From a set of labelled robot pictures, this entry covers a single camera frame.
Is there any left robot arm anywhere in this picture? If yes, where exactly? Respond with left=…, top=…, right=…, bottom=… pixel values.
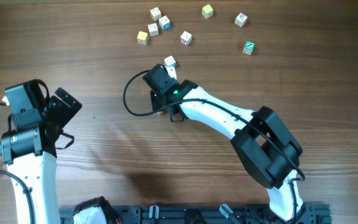
left=0, top=79, right=82, bottom=223

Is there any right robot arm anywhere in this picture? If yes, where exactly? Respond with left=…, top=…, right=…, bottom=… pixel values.
left=143, top=64, right=305, bottom=223

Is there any ball picture blue block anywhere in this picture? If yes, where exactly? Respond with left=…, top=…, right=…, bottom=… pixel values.
left=164, top=55, right=177, bottom=68

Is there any key picture red A block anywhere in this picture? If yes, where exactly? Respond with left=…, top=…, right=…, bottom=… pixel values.
left=180, top=31, right=192, bottom=45

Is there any yellow top letter block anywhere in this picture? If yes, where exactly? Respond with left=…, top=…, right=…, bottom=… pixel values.
left=137, top=31, right=149, bottom=45

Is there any snail picture wooden block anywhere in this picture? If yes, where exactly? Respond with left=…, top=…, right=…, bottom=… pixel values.
left=148, top=23, right=159, bottom=37

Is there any blue sided sailboat block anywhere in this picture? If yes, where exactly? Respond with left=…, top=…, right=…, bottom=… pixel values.
left=158, top=16, right=171, bottom=30

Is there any red sided block top left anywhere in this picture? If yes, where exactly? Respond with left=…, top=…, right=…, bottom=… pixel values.
left=150, top=7, right=162, bottom=21

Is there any yellow green top block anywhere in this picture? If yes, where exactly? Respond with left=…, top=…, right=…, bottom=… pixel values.
left=201, top=4, right=214, bottom=19

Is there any green N letter block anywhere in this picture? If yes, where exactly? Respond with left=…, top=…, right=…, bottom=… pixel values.
left=242, top=41, right=255, bottom=55

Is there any white block far right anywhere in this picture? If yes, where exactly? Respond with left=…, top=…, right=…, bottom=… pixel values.
left=234, top=12, right=248, bottom=27

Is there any black left camera cable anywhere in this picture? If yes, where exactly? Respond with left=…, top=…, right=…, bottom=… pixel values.
left=0, top=101, right=37, bottom=224

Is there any black camera cable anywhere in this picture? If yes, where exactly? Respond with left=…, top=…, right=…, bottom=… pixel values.
left=0, top=101, right=37, bottom=224
left=122, top=69, right=306, bottom=223

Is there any black right camera cable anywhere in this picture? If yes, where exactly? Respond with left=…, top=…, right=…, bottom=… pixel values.
left=122, top=69, right=306, bottom=223

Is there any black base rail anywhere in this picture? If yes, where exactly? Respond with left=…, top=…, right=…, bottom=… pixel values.
left=59, top=195, right=332, bottom=224

